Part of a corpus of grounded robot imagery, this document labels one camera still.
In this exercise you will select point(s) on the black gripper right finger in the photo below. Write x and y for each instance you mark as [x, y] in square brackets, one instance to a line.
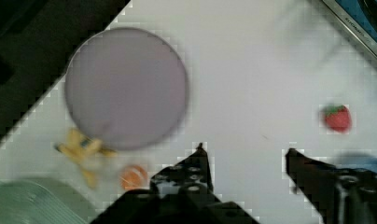
[345, 193]

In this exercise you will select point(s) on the silver toaster oven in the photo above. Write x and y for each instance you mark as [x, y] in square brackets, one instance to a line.
[359, 18]

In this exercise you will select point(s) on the green perforated colander basket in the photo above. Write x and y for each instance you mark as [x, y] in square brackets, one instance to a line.
[43, 201]

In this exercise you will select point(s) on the peeled toy banana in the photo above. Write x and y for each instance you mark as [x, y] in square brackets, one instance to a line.
[88, 154]

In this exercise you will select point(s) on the orange slice toy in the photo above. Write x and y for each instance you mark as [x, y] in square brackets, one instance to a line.
[133, 177]

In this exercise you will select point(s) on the red toy strawberry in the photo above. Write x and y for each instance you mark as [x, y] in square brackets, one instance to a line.
[337, 118]

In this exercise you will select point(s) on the round purple plate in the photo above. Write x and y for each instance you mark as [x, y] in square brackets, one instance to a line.
[127, 87]

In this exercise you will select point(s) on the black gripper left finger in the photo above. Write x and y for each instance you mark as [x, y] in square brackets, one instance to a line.
[189, 176]

